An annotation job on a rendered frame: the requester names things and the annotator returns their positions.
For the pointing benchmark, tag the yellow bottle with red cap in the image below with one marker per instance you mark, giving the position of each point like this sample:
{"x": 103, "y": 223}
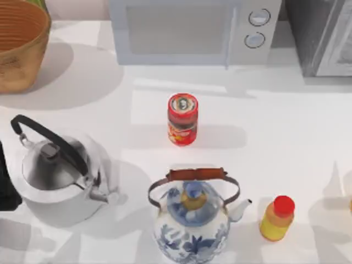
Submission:
{"x": 276, "y": 220}

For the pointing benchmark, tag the pale microwave oven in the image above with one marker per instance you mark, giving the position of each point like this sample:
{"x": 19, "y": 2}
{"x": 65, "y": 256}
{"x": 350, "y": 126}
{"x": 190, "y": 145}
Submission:
{"x": 176, "y": 30}

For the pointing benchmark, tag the blue and white porcelain teapot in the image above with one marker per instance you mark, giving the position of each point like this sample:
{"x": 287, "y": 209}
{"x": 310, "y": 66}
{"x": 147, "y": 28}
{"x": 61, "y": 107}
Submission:
{"x": 192, "y": 220}

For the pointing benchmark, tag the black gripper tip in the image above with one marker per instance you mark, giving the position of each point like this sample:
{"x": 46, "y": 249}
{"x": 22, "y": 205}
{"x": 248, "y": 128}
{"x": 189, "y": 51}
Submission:
{"x": 6, "y": 184}

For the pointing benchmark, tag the red jar with red lid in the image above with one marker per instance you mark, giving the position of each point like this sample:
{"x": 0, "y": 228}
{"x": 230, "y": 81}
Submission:
{"x": 182, "y": 123}

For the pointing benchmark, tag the grey cabinet with dark inside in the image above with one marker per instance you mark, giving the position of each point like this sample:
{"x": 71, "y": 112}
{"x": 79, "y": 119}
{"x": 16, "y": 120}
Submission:
{"x": 310, "y": 35}

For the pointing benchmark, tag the round microwave knob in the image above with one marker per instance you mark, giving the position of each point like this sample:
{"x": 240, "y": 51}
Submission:
{"x": 254, "y": 40}
{"x": 259, "y": 17}

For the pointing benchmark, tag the woven wooden basket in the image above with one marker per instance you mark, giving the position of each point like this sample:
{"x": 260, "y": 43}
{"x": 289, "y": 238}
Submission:
{"x": 19, "y": 52}

